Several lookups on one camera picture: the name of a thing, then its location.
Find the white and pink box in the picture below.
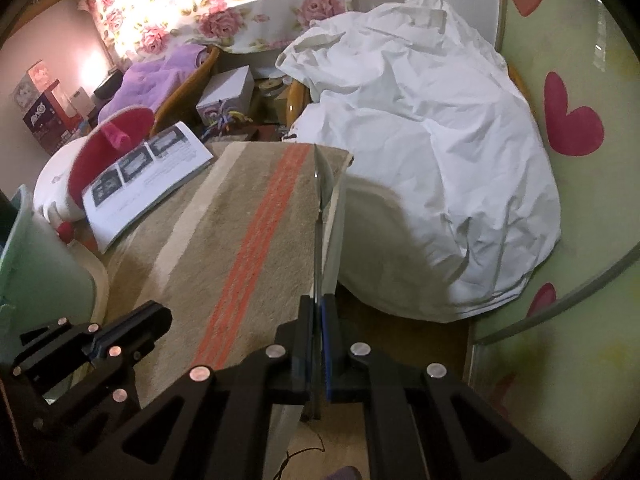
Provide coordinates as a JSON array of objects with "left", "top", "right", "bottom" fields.
[{"left": 12, "top": 62, "right": 58, "bottom": 111}]

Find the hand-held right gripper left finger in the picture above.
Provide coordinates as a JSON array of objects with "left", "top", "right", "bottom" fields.
[{"left": 65, "top": 295, "right": 317, "bottom": 480}]

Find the bundle of coloured cables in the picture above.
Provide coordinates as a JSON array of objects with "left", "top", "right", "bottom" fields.
[{"left": 202, "top": 110, "right": 251, "bottom": 142}]

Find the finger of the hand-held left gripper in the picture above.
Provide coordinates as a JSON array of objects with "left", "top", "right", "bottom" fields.
[
  {"left": 12, "top": 301, "right": 173, "bottom": 378},
  {"left": 10, "top": 332, "right": 171, "bottom": 441}
]

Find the white and red plush toy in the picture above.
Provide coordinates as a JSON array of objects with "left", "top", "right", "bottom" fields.
[{"left": 32, "top": 106, "right": 153, "bottom": 243}]

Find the pale green container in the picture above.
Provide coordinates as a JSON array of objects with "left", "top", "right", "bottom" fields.
[{"left": 0, "top": 185, "right": 108, "bottom": 361}]

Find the printed paper booklet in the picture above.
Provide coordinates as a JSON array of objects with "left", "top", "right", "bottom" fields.
[{"left": 81, "top": 122, "right": 215, "bottom": 255}]

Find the floral rose bedcover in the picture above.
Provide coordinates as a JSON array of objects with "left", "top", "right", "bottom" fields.
[{"left": 80, "top": 0, "right": 351, "bottom": 61}]

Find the beige striped rug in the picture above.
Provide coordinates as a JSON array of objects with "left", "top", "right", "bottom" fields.
[{"left": 97, "top": 141, "right": 353, "bottom": 411}]

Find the wooden chair leg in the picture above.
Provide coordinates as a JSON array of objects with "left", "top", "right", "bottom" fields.
[{"left": 286, "top": 80, "right": 312, "bottom": 128}]

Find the white cardboard box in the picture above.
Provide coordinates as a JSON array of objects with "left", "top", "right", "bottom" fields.
[{"left": 196, "top": 66, "right": 256, "bottom": 126}]

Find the thin black cable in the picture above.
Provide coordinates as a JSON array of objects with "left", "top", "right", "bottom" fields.
[{"left": 272, "top": 446, "right": 326, "bottom": 480}]

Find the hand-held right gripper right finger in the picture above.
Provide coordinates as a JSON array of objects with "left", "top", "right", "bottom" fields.
[{"left": 322, "top": 294, "right": 571, "bottom": 480}]

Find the wooden chair armrest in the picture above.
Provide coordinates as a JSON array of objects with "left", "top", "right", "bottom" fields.
[{"left": 150, "top": 45, "right": 222, "bottom": 136}]

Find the dark red cardboard box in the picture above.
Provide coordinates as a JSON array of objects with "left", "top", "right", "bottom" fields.
[{"left": 22, "top": 92, "right": 68, "bottom": 156}]

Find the purple blanket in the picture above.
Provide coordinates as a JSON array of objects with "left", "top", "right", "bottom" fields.
[{"left": 97, "top": 44, "right": 208, "bottom": 121}]

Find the white crumpled cloth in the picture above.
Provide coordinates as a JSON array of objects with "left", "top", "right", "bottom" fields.
[{"left": 276, "top": 0, "right": 562, "bottom": 322}]

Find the brown cardboard box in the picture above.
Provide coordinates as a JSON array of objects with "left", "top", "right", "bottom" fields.
[{"left": 259, "top": 77, "right": 292, "bottom": 123}]

